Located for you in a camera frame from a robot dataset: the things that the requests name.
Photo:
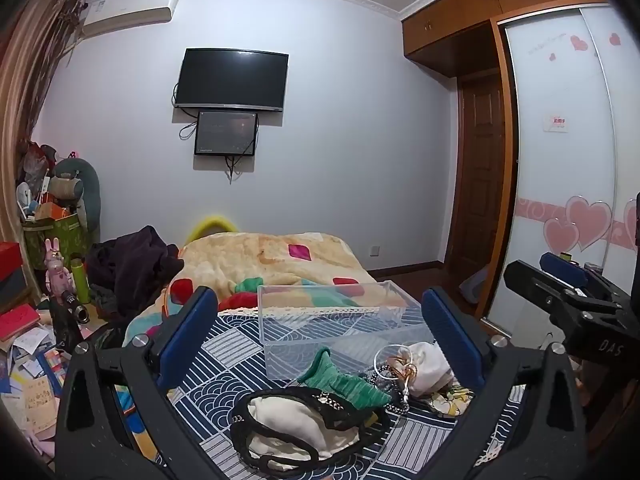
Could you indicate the white label sticker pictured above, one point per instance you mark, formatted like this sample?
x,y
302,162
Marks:
x,y
556,122

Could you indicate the white air conditioner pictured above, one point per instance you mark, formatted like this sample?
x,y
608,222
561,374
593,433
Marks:
x,y
127,12

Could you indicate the green knit sock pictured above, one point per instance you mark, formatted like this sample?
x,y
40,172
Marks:
x,y
345,387

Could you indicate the yellow pillow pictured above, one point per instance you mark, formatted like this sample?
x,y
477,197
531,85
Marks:
x,y
212,225

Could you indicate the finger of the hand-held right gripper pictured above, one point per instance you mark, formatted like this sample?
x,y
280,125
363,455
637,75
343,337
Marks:
x,y
562,264
535,287

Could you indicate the small black wall monitor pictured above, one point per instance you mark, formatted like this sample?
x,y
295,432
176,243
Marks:
x,y
226,132

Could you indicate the white heart-print wardrobe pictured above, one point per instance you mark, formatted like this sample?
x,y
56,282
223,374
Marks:
x,y
565,160

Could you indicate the red box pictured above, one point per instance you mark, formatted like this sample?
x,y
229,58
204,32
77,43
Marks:
x,y
10,260

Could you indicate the floral yellow cloth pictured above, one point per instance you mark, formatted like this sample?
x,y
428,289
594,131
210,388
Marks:
x,y
452,400

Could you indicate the black tube device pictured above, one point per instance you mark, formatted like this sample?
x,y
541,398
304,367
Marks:
x,y
70,310

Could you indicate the blue patterned bed sheet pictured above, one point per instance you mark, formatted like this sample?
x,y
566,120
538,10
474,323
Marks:
x,y
235,360

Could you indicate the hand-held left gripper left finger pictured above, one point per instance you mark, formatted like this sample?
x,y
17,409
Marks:
x,y
186,330

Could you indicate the green thermos bottle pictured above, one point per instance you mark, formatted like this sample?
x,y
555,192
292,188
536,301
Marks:
x,y
80,282

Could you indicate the wooden overhead cabinet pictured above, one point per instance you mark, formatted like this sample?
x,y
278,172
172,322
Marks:
x,y
450,25

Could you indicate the striped brown curtain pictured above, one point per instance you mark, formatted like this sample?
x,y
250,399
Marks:
x,y
27,75

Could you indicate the pile of papers and books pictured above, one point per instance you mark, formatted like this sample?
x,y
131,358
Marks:
x,y
30,385

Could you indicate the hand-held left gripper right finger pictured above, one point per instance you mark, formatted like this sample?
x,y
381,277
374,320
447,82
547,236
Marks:
x,y
452,340

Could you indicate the grey green plush toy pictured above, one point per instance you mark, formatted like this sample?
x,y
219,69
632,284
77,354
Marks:
x,y
75,185

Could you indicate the black wall television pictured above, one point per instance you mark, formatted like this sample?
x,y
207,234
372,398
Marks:
x,y
232,79

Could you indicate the white wall socket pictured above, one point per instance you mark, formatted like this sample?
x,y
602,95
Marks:
x,y
375,250

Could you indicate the orange patterned fleece blanket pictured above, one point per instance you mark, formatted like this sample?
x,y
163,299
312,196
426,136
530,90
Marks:
x,y
280,260

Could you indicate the clear plastic storage box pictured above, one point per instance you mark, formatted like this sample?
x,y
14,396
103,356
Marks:
x,y
340,320

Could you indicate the red book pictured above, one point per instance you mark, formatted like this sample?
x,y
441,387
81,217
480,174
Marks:
x,y
17,322

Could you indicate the green fabric storage box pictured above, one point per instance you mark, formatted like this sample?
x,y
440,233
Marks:
x,y
55,242

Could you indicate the pink bunny figure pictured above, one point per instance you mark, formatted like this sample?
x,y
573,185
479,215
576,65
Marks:
x,y
56,272

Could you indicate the dark clothes pile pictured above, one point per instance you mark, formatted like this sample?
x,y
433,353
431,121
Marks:
x,y
132,265

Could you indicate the brown wooden door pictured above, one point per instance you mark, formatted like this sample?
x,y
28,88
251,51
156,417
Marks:
x,y
480,185

